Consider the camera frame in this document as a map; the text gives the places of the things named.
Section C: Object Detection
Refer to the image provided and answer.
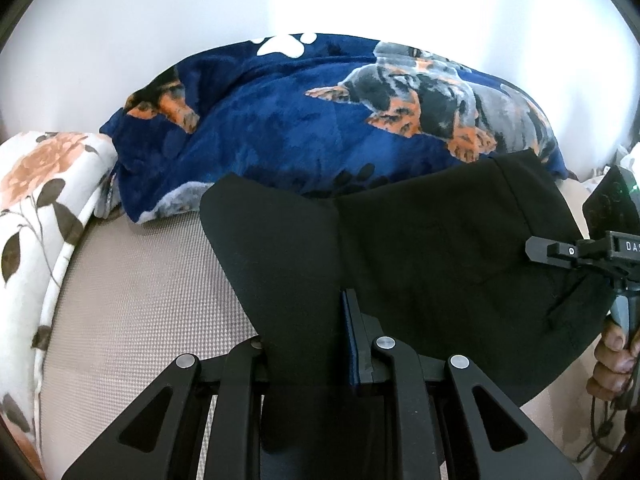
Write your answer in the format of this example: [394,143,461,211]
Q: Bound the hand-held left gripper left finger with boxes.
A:
[62,337,271,480]

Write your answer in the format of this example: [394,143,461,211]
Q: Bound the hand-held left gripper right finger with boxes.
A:
[341,287,583,480]

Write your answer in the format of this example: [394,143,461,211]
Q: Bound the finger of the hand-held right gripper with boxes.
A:
[525,236,581,267]

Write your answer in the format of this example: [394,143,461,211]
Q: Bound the black pants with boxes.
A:
[200,149,613,453]

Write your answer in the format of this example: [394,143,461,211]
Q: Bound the person's right hand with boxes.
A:
[586,310,640,403]

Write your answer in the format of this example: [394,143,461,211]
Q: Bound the navy dog print blanket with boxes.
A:
[99,32,581,223]

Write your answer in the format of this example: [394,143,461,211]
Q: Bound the white floral blanket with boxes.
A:
[0,131,121,461]

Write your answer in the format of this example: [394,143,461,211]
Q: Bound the black cable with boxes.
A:
[575,395,632,463]

